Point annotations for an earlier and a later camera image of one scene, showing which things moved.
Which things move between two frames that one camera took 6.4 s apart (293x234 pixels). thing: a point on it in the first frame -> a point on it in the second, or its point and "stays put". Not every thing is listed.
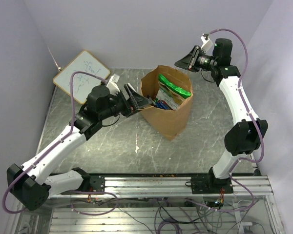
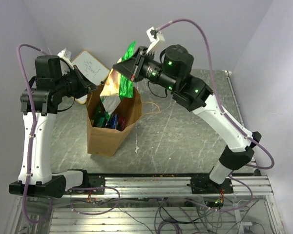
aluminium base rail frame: [157, 205] stays put
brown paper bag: [170, 123] -> [107, 142]
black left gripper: [135, 101] -> [86, 85]
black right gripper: [189, 62] -> [133, 68]
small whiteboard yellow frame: [82, 84] stays put
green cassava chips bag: [173, 95] -> [118, 85]
